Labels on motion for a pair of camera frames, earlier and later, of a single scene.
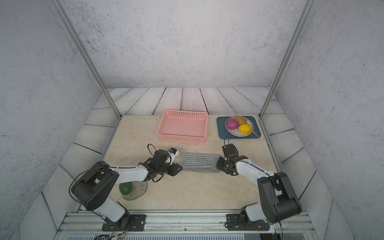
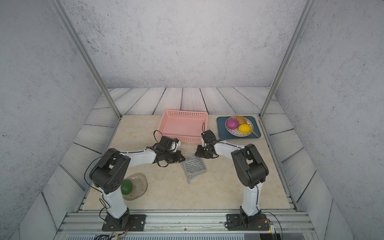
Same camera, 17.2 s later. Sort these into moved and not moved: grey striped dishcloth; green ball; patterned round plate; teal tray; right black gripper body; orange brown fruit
Moved: right black gripper body; grey striped dishcloth
Not moved: green ball; teal tray; patterned round plate; orange brown fruit
